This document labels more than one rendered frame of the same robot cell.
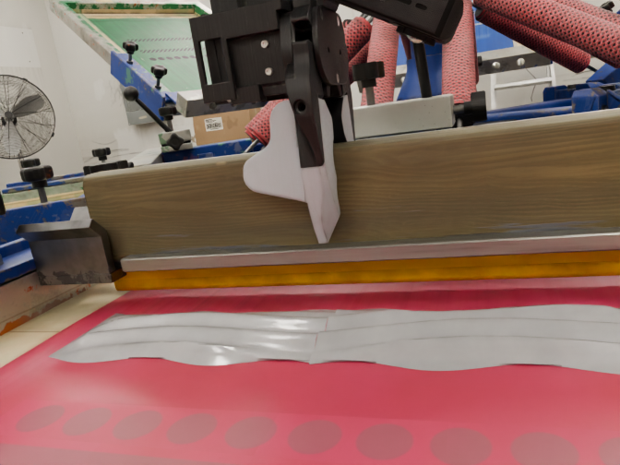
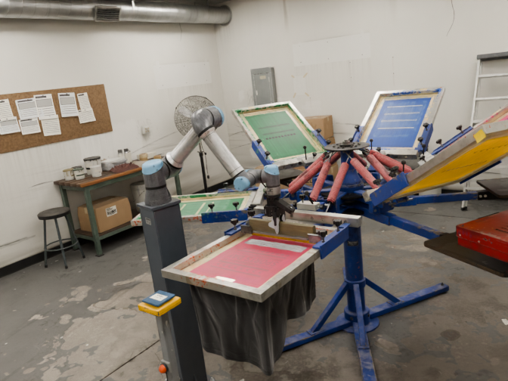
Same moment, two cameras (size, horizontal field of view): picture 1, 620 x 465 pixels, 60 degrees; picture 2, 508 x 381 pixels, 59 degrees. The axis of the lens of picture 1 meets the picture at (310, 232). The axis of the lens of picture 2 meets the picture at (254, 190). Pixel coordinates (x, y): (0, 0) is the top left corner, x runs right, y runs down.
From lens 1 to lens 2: 2.08 m
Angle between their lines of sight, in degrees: 18
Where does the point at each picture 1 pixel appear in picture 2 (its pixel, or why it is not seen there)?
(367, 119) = (301, 205)
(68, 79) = (225, 88)
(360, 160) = (282, 224)
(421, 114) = (310, 207)
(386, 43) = (322, 175)
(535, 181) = (299, 230)
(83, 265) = (247, 230)
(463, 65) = (335, 187)
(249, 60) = (270, 212)
